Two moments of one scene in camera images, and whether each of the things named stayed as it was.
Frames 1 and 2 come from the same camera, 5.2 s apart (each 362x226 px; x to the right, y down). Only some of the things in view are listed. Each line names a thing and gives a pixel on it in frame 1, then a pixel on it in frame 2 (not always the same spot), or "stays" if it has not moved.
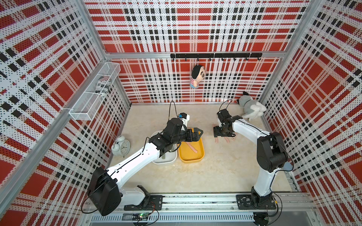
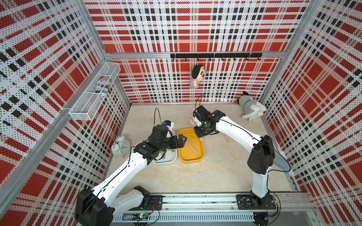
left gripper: [196, 138] -> [180, 143]
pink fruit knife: [192, 147] stays
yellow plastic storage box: [186, 154] stays
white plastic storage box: [168, 157] stays
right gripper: [216, 131] -> [199, 134]
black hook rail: [208, 56] stays
